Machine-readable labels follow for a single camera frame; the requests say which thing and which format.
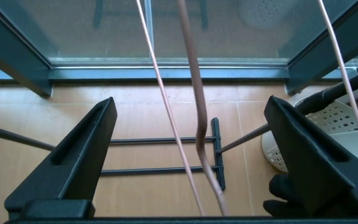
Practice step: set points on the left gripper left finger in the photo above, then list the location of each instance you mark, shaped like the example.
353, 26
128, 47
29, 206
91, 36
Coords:
73, 174

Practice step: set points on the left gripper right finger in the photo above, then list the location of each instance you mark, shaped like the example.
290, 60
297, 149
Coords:
328, 174

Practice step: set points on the black shorts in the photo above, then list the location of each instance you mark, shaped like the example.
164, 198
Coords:
278, 186

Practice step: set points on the white laundry basket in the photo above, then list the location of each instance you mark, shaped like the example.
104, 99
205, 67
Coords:
337, 118

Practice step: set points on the black clothes rack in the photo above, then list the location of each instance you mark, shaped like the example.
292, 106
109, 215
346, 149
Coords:
216, 155

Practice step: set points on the window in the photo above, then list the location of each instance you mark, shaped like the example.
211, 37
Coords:
17, 62

